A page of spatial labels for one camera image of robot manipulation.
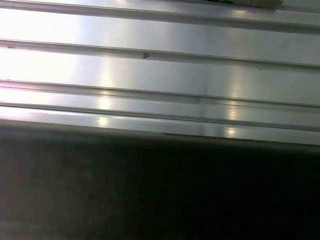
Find black open PC case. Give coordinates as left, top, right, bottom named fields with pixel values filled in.
left=0, top=119, right=320, bottom=240

